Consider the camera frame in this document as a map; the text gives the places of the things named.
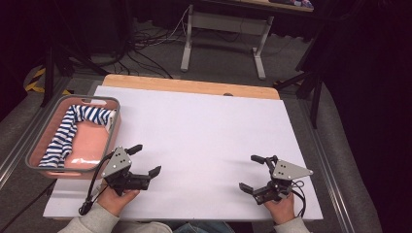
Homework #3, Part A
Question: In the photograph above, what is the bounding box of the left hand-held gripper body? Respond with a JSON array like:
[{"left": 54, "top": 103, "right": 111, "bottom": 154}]
[{"left": 101, "top": 146, "right": 153, "bottom": 197}]

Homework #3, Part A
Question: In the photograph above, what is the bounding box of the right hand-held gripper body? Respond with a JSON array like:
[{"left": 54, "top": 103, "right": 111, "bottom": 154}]
[{"left": 252, "top": 154, "right": 315, "bottom": 206}]

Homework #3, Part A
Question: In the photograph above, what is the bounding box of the pink basket with grey rim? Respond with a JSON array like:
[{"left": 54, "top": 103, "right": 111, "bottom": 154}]
[{"left": 24, "top": 94, "right": 122, "bottom": 181}]

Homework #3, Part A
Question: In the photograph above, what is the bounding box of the blue white striped doll outfit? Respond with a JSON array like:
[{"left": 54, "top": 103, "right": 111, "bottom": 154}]
[{"left": 38, "top": 104, "right": 117, "bottom": 169}]

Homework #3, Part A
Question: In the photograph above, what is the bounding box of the person's left hand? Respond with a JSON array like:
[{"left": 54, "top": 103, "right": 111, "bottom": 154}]
[{"left": 96, "top": 185, "right": 141, "bottom": 217}]

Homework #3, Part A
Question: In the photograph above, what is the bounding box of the person's right hand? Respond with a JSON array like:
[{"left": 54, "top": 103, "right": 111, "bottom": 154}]
[{"left": 263, "top": 193, "right": 295, "bottom": 226}]

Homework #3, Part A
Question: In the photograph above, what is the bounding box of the white board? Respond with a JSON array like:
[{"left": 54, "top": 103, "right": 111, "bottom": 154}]
[{"left": 43, "top": 84, "right": 324, "bottom": 221}]

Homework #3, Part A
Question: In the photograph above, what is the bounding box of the black metal stand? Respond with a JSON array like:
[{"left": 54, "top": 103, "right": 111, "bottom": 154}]
[{"left": 273, "top": 28, "right": 325, "bottom": 129}]

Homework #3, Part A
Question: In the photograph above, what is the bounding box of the black tripod stand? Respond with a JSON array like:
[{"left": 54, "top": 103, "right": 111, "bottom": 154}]
[{"left": 40, "top": 42, "right": 108, "bottom": 108}]

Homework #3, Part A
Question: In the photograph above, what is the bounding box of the yellow black hazard tape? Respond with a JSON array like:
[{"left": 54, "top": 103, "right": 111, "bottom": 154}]
[{"left": 24, "top": 67, "right": 73, "bottom": 96}]

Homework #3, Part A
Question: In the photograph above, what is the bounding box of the white metal stand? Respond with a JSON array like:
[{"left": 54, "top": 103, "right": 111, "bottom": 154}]
[{"left": 180, "top": 0, "right": 315, "bottom": 82}]

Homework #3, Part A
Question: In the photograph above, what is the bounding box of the colourful cloth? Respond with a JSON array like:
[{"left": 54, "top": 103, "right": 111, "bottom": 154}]
[{"left": 268, "top": 0, "right": 315, "bottom": 9}]

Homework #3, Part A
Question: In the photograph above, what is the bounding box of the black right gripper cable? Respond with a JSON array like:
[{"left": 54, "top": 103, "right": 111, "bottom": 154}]
[{"left": 289, "top": 180, "right": 307, "bottom": 218}]

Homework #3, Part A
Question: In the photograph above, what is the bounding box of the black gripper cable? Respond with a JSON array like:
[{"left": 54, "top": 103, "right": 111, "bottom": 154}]
[
  {"left": 78, "top": 150, "right": 115, "bottom": 216},
  {"left": 289, "top": 180, "right": 307, "bottom": 218}
]

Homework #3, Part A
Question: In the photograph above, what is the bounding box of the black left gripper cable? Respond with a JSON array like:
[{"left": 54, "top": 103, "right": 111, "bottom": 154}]
[{"left": 78, "top": 150, "right": 115, "bottom": 216}]

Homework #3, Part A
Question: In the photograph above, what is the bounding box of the aluminium rail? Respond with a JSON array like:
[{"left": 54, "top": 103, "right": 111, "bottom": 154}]
[
  {"left": 0, "top": 77, "right": 71, "bottom": 190},
  {"left": 297, "top": 98, "right": 358, "bottom": 233}
]

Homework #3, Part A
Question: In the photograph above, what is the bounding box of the bundle of floor cables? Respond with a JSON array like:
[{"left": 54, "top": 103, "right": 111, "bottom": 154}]
[{"left": 106, "top": 6, "right": 192, "bottom": 80}]

